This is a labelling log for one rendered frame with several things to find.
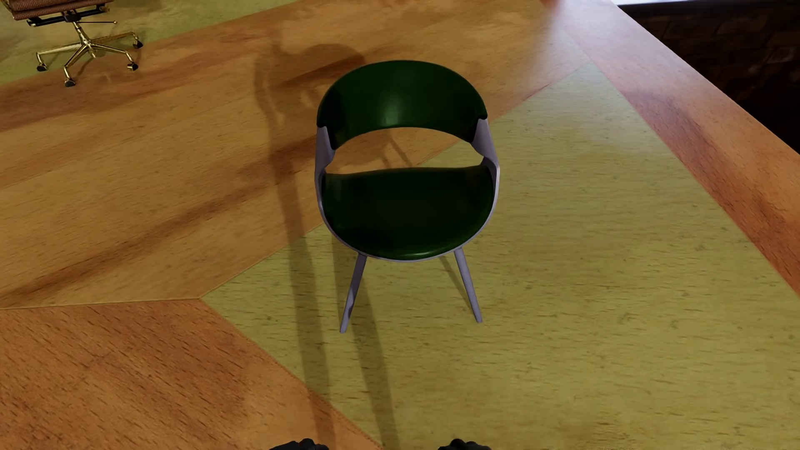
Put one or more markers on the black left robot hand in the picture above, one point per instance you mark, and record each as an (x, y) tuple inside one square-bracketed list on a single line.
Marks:
[(300, 445)]

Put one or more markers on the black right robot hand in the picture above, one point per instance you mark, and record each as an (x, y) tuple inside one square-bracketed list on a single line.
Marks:
[(464, 445)]

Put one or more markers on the green chair with grey legs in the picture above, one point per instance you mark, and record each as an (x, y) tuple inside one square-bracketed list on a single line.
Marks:
[(406, 212)]

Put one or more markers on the brown office chair gold base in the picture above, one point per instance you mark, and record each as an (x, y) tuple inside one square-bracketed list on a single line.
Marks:
[(84, 45)]

